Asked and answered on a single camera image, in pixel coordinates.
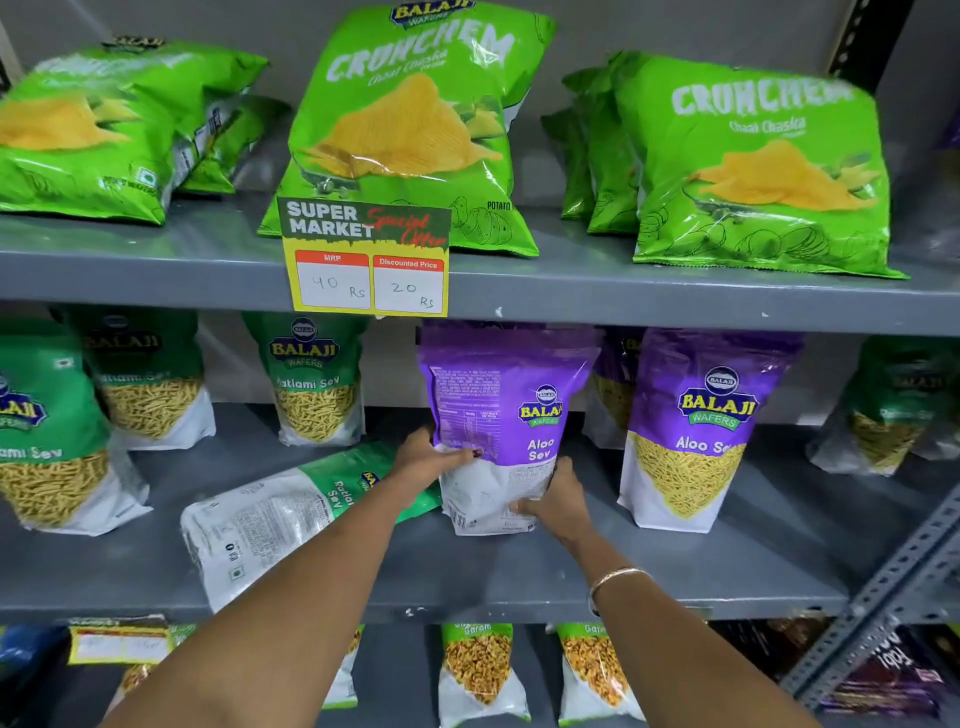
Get person's left hand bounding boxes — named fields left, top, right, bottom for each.
left=384, top=426, right=482, bottom=502

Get person's right hand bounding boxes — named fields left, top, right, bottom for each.
left=510, top=456, right=606, bottom=557

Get purple snack pouch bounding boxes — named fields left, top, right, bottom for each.
left=582, top=327, right=648, bottom=452
left=616, top=327, right=808, bottom=536
left=416, top=321, right=603, bottom=538

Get person's right forearm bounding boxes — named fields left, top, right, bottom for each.
left=558, top=529, right=822, bottom=728

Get person's left forearm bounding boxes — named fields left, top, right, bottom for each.
left=101, top=477, right=426, bottom=728

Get gold bangle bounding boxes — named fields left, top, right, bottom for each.
left=586, top=567, right=654, bottom=618

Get green and white snack pouch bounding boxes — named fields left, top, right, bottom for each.
left=0, top=318, right=154, bottom=538
left=807, top=335, right=960, bottom=479
left=179, top=440, right=445, bottom=615
left=66, top=305, right=218, bottom=453
left=240, top=310, right=370, bottom=449

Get green-topped mixed snack pouch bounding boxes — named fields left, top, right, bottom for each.
left=555, top=621, right=648, bottom=728
left=103, top=624, right=198, bottom=720
left=321, top=624, right=366, bottom=711
left=438, top=621, right=532, bottom=728

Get grey metal shelf rack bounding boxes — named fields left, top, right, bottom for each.
left=0, top=0, right=960, bottom=728

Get yellow shelf price tag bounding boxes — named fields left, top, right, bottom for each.
left=276, top=195, right=453, bottom=319
left=66, top=615, right=171, bottom=667

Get light green chips bag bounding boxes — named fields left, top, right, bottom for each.
left=562, top=66, right=643, bottom=237
left=540, top=106, right=597, bottom=223
left=0, top=40, right=271, bottom=228
left=178, top=93, right=294, bottom=198
left=257, top=0, right=559, bottom=260
left=609, top=50, right=911, bottom=281

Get grey slotted metal upright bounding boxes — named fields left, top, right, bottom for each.
left=778, top=486, right=960, bottom=708

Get dark purple snack packet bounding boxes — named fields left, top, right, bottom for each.
left=816, top=621, right=960, bottom=723

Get blue snack packet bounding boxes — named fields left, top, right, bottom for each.
left=0, top=624, right=70, bottom=680

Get black slotted metal upright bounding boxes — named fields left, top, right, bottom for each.
left=827, top=0, right=895, bottom=94

